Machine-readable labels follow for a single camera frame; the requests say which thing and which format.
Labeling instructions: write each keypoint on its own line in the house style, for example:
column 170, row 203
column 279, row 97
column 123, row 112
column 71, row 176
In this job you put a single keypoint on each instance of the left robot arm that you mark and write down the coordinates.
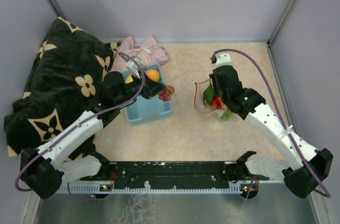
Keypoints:
column 45, row 169

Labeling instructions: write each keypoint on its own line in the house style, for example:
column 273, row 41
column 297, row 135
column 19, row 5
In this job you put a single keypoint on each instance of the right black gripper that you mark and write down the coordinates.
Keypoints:
column 213, row 80

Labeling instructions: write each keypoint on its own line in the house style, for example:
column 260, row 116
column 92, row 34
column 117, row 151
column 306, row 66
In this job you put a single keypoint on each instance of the black floral plush blanket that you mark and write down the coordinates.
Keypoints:
column 64, row 81

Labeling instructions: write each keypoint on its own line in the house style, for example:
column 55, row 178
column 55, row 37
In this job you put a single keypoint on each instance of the green grape bunch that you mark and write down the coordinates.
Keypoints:
column 226, row 115

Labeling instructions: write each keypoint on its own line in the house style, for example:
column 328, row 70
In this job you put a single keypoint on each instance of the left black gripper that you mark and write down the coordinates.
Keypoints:
column 151, row 88

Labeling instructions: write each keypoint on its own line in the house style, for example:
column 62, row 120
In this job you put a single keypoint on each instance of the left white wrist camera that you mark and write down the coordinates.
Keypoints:
column 132, row 64

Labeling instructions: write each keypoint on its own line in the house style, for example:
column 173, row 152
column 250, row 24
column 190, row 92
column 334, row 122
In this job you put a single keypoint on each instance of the clear zip top bag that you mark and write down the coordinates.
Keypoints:
column 199, row 106

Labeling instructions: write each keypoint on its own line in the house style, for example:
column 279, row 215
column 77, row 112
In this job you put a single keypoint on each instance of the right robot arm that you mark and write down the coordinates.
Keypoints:
column 304, row 165

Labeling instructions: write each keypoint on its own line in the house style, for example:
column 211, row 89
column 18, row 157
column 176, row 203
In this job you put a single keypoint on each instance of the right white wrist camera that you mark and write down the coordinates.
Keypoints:
column 221, row 58

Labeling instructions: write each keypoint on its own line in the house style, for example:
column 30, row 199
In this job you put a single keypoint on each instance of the light blue plastic basket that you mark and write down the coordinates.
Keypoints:
column 148, row 110

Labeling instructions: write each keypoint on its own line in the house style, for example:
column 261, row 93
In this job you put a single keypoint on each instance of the yellow pear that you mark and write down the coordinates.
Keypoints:
column 129, row 79

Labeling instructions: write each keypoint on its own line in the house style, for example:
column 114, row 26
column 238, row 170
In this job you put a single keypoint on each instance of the pink cloth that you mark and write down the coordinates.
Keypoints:
column 150, row 51

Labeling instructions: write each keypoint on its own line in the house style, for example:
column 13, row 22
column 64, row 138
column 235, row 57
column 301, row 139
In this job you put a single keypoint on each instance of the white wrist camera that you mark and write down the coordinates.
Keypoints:
column 221, row 58
column 132, row 64

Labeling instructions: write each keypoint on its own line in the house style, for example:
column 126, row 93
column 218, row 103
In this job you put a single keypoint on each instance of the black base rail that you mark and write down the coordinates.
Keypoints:
column 173, row 174

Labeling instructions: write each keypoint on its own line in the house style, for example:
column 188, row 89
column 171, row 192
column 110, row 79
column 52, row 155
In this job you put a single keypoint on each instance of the purple grape bunch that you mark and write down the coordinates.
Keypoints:
column 166, row 94

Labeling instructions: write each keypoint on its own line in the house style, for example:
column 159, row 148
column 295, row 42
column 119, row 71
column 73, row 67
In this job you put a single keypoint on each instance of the red strawberry bunch with leaves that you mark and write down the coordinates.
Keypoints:
column 209, row 99

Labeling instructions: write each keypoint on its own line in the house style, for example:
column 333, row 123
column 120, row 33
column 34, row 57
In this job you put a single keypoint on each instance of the orange peach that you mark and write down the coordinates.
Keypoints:
column 153, row 74

